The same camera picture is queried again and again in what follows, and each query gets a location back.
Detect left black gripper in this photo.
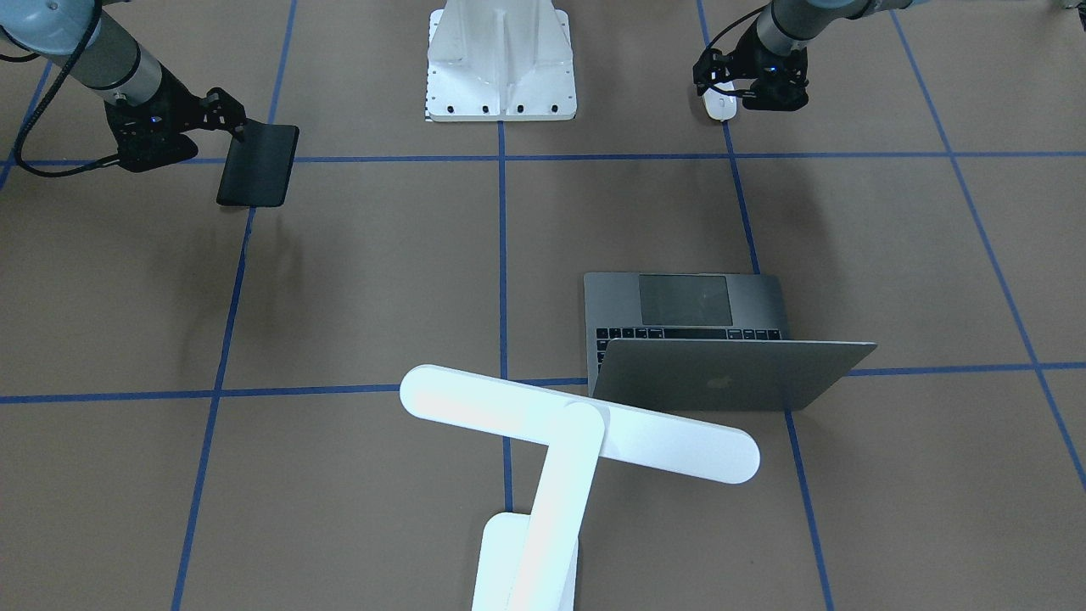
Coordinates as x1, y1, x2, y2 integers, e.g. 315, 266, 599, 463
691, 39, 809, 96

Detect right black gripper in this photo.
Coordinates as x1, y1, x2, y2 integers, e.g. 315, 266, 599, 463
105, 67, 248, 144

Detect white computer mouse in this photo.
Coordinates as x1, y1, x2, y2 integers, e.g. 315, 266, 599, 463
702, 82, 738, 123

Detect black mouse pad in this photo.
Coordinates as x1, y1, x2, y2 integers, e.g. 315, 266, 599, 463
216, 119, 301, 208

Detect silver grey laptop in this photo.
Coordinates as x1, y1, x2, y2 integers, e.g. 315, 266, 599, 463
583, 272, 876, 412

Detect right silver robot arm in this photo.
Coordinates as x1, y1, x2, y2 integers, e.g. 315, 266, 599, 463
1, 1, 247, 147

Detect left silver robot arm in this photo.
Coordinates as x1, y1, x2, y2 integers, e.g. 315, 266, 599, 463
691, 1, 921, 111

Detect white desk lamp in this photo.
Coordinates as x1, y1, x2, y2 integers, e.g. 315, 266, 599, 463
399, 364, 761, 610

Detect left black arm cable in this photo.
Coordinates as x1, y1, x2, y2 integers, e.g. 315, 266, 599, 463
703, 5, 768, 60

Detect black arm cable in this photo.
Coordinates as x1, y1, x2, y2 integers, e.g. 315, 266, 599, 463
703, 5, 768, 60
0, 25, 128, 179

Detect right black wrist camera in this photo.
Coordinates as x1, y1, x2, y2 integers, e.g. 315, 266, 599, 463
114, 132, 199, 173

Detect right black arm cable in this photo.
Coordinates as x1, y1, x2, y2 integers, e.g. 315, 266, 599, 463
0, 25, 128, 179

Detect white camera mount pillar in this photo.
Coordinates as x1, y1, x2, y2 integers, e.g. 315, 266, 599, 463
424, 1, 579, 120

